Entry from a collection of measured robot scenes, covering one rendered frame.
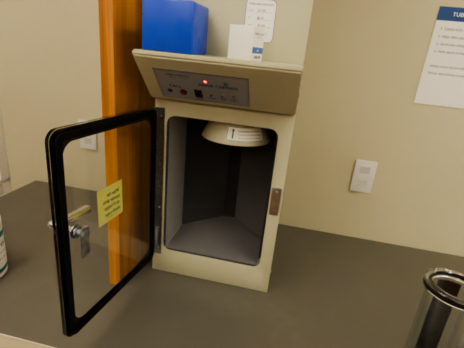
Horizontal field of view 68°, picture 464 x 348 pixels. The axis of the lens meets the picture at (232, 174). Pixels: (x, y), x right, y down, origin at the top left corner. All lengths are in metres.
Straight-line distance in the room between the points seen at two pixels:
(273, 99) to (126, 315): 0.58
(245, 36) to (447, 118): 0.79
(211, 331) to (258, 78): 0.55
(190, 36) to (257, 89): 0.16
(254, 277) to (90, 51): 0.97
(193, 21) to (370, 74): 0.68
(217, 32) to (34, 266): 0.75
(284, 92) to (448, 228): 0.90
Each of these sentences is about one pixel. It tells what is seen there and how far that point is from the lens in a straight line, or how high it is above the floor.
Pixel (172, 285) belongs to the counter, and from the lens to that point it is 0.95.
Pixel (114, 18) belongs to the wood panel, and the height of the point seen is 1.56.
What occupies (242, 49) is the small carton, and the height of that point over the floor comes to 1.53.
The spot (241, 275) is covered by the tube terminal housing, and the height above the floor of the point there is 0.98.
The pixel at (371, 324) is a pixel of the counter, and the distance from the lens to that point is 0.96.
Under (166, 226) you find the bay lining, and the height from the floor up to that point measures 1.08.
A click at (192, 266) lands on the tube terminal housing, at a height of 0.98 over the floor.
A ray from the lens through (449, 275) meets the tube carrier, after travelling 0.81.
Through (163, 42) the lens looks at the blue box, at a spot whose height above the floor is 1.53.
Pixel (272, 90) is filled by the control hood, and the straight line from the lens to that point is 0.68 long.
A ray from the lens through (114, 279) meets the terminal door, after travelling 0.82.
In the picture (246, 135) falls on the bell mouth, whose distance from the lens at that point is 0.81.
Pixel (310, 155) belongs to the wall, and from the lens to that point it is 1.23.
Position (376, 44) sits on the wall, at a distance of 1.20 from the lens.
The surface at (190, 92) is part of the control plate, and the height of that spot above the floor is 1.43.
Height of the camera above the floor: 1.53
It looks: 20 degrees down
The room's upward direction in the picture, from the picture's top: 6 degrees clockwise
